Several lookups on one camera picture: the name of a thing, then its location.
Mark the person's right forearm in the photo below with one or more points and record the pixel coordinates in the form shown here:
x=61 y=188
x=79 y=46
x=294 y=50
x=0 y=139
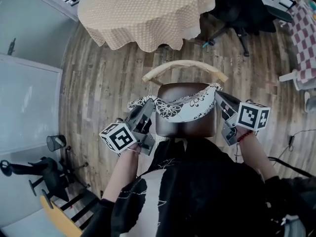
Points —
x=256 y=157

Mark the person's left forearm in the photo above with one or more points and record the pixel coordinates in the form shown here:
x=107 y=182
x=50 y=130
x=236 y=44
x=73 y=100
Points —
x=122 y=174

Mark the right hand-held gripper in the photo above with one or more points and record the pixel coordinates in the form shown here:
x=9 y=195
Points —
x=251 y=117

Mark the white black floral cushion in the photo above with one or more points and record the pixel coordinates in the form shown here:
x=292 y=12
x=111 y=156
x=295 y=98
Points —
x=172 y=110

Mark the round table beige dotted tablecloth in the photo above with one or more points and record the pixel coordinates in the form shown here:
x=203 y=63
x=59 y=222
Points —
x=143 y=11

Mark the person's black white patterned clothing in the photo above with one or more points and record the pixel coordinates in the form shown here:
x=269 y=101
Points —
x=202 y=194

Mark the yellow chair black slats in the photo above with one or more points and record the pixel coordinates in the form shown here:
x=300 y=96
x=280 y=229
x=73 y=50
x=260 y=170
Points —
x=59 y=221

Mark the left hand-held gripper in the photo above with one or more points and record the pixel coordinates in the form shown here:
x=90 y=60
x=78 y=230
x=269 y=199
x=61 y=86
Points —
x=119 y=138

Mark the black mesh waste bin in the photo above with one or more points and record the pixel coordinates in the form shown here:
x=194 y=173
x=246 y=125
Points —
x=55 y=143

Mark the table with checkered tablecloth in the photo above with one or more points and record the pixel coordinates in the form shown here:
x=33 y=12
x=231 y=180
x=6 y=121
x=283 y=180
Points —
x=304 y=36

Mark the white cabinet panel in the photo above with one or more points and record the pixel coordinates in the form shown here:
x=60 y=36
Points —
x=27 y=102

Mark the black office chair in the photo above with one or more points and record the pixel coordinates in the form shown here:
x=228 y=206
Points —
x=237 y=11
x=49 y=174

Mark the wooden chair brown leather seat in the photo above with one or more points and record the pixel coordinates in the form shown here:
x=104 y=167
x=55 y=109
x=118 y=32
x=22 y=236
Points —
x=187 y=128

